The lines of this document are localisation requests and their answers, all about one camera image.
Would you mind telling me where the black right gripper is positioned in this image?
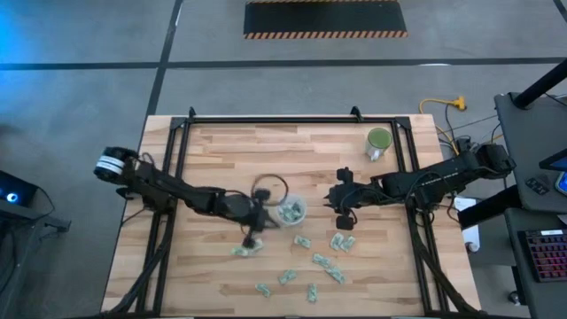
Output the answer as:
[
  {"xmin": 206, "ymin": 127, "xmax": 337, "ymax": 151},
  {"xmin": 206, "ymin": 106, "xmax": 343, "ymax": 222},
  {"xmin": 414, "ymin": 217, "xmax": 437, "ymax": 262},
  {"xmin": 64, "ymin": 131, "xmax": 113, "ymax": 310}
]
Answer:
[{"xmin": 324, "ymin": 167, "xmax": 380, "ymax": 230}]

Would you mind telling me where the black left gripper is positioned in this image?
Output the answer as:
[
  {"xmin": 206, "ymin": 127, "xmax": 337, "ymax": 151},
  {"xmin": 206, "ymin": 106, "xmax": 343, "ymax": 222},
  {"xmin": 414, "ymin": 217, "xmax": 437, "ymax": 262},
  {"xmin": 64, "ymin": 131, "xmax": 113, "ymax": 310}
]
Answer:
[{"xmin": 223, "ymin": 188, "xmax": 279, "ymax": 249}]

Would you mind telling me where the green white mug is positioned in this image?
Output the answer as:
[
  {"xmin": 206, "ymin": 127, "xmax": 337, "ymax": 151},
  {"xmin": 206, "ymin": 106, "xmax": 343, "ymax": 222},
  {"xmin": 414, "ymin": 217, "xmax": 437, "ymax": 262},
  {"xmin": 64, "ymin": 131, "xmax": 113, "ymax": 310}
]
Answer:
[{"xmin": 364, "ymin": 127, "xmax": 394, "ymax": 162}]

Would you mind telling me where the white box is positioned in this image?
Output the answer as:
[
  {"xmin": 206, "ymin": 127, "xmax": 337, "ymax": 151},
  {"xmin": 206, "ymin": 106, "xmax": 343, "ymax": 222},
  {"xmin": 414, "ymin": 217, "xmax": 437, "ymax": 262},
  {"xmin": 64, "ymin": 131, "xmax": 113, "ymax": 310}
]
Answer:
[{"xmin": 453, "ymin": 196, "xmax": 482, "ymax": 254}]

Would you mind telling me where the black desk support bar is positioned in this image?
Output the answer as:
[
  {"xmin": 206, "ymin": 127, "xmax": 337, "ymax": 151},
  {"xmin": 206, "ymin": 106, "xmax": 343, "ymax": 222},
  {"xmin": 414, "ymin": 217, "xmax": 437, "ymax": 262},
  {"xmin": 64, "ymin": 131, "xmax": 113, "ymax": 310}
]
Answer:
[{"xmin": 457, "ymin": 184, "xmax": 524, "ymax": 230}]

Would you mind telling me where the dark grey keyboard desk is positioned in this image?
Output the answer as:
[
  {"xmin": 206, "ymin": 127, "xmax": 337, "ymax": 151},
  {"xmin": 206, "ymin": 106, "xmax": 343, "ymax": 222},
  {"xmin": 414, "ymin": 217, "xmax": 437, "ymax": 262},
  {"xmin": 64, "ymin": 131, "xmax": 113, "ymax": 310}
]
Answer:
[{"xmin": 504, "ymin": 207, "xmax": 567, "ymax": 319}]

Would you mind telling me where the black hazard-striped floor mat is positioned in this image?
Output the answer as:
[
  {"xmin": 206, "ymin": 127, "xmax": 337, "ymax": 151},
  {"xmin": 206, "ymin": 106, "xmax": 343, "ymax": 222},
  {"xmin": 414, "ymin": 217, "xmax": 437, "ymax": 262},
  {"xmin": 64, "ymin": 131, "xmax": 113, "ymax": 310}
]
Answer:
[{"xmin": 243, "ymin": 0, "xmax": 409, "ymax": 41}]

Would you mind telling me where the small black controller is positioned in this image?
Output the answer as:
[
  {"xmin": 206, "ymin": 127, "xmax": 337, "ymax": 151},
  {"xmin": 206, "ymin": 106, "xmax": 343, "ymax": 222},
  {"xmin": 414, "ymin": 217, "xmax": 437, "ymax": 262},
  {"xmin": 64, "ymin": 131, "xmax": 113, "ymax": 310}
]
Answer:
[{"xmin": 524, "ymin": 176, "xmax": 551, "ymax": 197}]

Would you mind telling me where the backlit black keyboard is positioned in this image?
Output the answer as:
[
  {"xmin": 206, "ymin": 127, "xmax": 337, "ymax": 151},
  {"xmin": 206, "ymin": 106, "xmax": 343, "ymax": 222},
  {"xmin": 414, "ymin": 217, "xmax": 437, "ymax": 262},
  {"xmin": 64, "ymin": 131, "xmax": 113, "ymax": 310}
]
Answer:
[{"xmin": 517, "ymin": 228, "xmax": 567, "ymax": 284}]

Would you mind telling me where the black metal stand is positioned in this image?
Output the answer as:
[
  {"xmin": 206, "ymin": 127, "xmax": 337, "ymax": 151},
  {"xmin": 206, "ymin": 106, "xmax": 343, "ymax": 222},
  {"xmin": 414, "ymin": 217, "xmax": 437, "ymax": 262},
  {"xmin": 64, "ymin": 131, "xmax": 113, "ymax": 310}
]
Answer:
[{"xmin": 0, "ymin": 194, "xmax": 73, "ymax": 319}]

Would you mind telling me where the blue lit screen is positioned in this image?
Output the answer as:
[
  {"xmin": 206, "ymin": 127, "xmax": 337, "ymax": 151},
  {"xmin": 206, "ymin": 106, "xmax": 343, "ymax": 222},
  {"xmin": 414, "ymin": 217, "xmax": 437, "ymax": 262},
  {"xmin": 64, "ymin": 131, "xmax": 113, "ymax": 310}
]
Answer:
[{"xmin": 539, "ymin": 148, "xmax": 567, "ymax": 196}]

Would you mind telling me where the black round pole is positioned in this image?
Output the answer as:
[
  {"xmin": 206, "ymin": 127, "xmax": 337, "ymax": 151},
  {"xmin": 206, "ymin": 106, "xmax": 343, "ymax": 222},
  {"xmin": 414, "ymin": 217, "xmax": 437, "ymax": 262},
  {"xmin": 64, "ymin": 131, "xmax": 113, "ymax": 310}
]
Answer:
[{"xmin": 512, "ymin": 58, "xmax": 567, "ymax": 110}]

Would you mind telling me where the black computer with blue light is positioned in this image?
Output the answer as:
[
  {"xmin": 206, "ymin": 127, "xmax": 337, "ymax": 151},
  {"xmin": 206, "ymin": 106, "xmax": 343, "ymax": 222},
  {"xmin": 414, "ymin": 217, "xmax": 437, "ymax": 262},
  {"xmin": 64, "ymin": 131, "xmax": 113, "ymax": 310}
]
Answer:
[{"xmin": 0, "ymin": 169, "xmax": 40, "ymax": 209}]

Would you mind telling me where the black left wrist camera cable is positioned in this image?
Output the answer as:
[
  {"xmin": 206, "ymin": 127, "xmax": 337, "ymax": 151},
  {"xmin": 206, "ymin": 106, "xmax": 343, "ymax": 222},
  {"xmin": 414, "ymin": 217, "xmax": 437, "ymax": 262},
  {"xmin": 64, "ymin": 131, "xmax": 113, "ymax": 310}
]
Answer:
[{"xmin": 251, "ymin": 174, "xmax": 290, "ymax": 207}]

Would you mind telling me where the black aluminium table frame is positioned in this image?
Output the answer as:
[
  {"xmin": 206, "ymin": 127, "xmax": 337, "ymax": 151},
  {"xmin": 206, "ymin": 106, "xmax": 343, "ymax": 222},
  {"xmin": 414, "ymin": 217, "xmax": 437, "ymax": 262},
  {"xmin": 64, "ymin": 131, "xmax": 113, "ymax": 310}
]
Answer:
[{"xmin": 104, "ymin": 105, "xmax": 478, "ymax": 319}]

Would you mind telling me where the yellow extension cord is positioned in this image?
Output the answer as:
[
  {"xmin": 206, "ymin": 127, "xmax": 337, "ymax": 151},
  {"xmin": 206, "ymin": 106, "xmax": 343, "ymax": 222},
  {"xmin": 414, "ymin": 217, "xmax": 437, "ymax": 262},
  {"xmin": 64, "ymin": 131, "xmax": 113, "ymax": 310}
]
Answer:
[{"xmin": 418, "ymin": 96, "xmax": 469, "ymax": 154}]

